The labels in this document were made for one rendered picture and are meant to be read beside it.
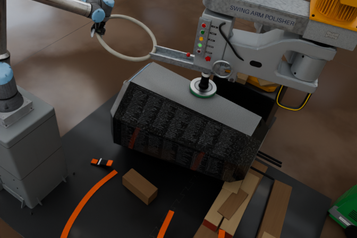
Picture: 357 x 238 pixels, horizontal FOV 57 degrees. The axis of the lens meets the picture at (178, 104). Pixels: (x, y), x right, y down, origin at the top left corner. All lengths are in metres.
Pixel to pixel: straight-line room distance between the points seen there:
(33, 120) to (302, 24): 1.80
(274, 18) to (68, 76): 2.59
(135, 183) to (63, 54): 2.09
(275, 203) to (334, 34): 1.55
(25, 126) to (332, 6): 2.00
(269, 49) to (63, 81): 2.47
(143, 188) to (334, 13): 1.89
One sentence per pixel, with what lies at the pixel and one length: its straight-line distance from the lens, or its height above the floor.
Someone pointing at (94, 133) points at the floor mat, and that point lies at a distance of 3.33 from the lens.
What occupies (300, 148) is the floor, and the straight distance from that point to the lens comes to 3.67.
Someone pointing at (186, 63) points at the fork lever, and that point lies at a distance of 2.48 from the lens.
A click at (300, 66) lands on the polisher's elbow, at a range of 2.32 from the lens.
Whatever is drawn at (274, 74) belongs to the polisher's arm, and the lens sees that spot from 2.34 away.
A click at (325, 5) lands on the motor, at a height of 1.76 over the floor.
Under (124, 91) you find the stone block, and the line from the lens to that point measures 2.70.
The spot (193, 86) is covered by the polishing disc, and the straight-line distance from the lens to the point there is 2.61.
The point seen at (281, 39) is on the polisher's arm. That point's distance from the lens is 2.21.
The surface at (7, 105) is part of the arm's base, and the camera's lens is 2.35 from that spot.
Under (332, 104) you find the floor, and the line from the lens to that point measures 4.39.
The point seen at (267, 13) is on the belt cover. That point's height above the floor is 1.63.
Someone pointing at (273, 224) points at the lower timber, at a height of 0.09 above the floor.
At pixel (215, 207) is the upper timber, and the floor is 0.21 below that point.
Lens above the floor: 2.56
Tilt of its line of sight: 44 degrees down
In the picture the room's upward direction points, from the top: 9 degrees clockwise
